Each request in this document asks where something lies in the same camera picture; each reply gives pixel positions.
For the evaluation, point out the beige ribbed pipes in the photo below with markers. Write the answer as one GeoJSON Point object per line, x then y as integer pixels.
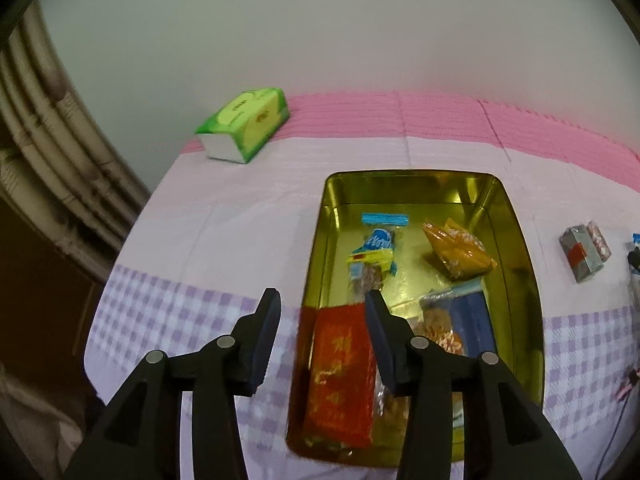
{"type": "Point", "coordinates": [50, 125]}

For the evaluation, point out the clear packet of orange crackers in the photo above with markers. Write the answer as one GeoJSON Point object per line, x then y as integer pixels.
{"type": "Point", "coordinates": [440, 330]}

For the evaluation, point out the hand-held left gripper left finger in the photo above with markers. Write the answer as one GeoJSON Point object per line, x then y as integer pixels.
{"type": "Point", "coordinates": [262, 347]}

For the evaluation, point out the red snack packet gold print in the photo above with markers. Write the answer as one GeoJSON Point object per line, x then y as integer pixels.
{"type": "Point", "coordinates": [340, 375]}

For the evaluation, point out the grey snack box red label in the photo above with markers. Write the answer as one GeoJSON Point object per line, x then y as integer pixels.
{"type": "Point", "coordinates": [582, 255]}

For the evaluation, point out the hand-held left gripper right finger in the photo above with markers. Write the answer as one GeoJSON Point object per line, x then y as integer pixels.
{"type": "Point", "coordinates": [382, 342]}

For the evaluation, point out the pink foam mat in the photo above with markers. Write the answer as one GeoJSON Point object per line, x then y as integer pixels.
{"type": "Point", "coordinates": [450, 115]}

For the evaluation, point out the orange snack packet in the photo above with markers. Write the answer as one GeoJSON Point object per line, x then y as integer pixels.
{"type": "Point", "coordinates": [460, 250]}

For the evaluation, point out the blue and white cookie packet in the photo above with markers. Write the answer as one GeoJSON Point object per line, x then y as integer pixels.
{"type": "Point", "coordinates": [380, 237]}

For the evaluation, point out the blue packet with dark cookie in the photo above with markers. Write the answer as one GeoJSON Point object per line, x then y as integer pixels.
{"type": "Point", "coordinates": [635, 265]}

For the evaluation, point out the gold metal tin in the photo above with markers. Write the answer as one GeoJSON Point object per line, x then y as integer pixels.
{"type": "Point", "coordinates": [515, 280]}

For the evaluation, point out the pink and lilac checked tablecloth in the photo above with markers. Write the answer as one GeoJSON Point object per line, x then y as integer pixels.
{"type": "Point", "coordinates": [210, 240]}

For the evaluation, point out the green tissue pack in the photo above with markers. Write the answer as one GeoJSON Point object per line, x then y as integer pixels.
{"type": "Point", "coordinates": [247, 120]}

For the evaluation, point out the dark blue snack packet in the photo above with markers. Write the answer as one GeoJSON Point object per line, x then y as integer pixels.
{"type": "Point", "coordinates": [472, 320]}

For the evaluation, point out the yellow snack packet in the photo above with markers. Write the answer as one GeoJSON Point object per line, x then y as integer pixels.
{"type": "Point", "coordinates": [370, 272]}

